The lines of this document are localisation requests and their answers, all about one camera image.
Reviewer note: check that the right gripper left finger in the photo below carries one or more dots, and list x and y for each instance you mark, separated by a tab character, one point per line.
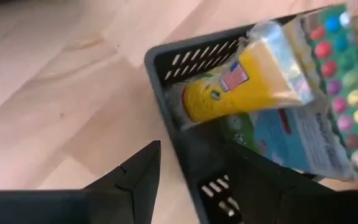
73	207

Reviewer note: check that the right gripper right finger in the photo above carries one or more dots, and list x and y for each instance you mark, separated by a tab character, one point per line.
291	205

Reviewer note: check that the yellow packet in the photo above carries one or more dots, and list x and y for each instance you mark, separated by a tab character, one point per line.
244	90

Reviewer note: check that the yellow green crayon box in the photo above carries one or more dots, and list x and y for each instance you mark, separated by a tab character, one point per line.
346	77

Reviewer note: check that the black plastic slotted basket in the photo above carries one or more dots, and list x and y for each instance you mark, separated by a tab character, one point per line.
160	77

